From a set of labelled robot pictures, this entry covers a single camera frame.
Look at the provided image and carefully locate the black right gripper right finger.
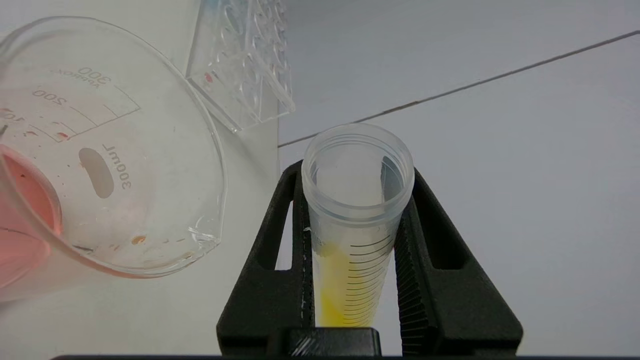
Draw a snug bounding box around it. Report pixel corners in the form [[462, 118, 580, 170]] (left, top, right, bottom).
[[393, 167, 524, 357]]

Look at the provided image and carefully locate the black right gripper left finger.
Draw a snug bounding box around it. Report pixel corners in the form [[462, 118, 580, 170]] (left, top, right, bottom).
[[216, 160, 316, 357]]

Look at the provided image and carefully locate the test tube with yellow pigment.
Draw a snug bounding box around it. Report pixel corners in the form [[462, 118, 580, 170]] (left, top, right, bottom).
[[301, 123, 416, 328]]

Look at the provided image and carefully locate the clear glass beaker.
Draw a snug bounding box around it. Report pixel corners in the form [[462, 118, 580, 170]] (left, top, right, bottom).
[[0, 16, 229, 304]]

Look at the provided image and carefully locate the clear acrylic test tube rack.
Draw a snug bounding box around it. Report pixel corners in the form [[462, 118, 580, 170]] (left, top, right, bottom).
[[184, 0, 296, 134]]

